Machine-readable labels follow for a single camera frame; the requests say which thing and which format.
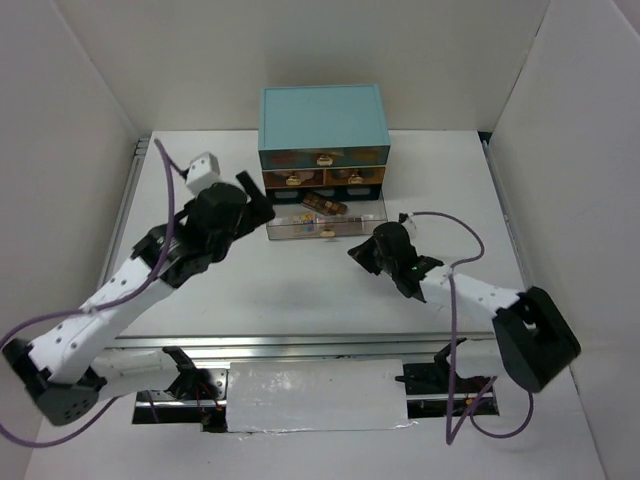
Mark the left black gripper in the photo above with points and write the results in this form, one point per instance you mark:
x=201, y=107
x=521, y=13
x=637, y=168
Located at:
x=258, y=211

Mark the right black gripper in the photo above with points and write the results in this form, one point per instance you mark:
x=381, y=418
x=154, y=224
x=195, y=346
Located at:
x=362, y=254

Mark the colourful square eyeshadow palette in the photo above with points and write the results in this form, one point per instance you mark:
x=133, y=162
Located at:
x=304, y=224

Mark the brown eyeshadow palette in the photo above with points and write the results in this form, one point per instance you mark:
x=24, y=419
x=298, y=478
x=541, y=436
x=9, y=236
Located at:
x=323, y=205

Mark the pink eyeshadow palette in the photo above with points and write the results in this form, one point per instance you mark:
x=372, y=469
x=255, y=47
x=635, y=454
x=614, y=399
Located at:
x=344, y=219

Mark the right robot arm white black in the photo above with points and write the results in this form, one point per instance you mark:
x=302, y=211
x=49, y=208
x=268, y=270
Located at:
x=532, y=342

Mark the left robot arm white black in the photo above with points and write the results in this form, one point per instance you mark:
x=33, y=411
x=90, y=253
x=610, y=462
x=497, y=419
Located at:
x=71, y=368

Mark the teal drawer organizer box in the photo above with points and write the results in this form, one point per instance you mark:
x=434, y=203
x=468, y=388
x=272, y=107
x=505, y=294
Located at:
x=332, y=140

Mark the white tape sheet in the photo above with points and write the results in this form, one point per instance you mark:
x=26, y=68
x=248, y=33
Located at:
x=336, y=395

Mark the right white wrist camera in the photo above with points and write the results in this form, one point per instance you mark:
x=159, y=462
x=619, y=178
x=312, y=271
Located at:
x=405, y=220

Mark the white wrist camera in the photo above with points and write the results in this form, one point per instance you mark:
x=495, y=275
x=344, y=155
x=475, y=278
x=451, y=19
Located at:
x=202, y=173
x=405, y=220

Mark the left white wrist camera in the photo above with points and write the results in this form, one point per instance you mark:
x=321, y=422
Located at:
x=202, y=173

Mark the aluminium rail frame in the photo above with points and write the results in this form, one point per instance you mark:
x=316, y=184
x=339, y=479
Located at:
x=307, y=297

